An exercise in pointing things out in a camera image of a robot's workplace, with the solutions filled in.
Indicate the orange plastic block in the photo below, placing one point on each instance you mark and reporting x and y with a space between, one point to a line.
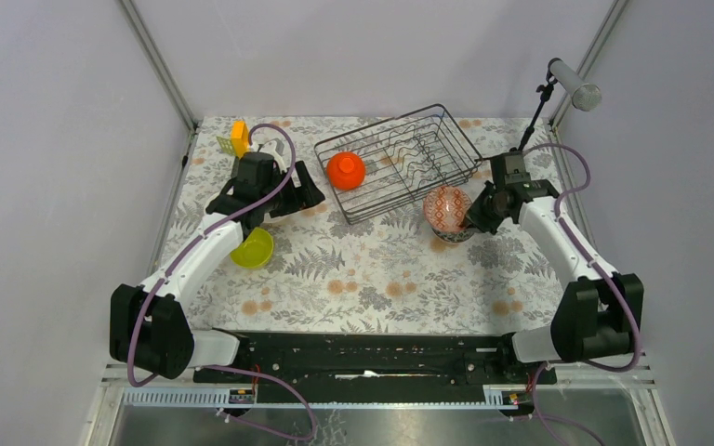
240 139

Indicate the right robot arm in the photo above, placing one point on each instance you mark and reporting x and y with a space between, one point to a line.
599 314

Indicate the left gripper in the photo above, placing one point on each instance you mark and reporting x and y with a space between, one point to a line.
300 196

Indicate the wire dish rack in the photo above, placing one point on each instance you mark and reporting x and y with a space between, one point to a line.
405 157

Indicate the pink patterned bowl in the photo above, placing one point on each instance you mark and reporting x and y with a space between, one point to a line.
455 236

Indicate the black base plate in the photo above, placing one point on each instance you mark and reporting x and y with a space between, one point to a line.
376 368

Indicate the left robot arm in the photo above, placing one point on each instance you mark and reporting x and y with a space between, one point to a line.
149 328

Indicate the blue patterned bowl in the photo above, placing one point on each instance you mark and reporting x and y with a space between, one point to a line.
446 208

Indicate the floral tablecloth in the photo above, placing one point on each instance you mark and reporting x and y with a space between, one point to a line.
388 274

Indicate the green mesh piece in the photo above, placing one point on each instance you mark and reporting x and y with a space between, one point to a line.
225 145

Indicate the orange plastic bowl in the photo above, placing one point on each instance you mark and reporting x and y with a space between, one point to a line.
346 171

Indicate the yellow plastic bowl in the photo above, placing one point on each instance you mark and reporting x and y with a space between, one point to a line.
255 251

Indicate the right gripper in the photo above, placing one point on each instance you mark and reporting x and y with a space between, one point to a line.
475 216

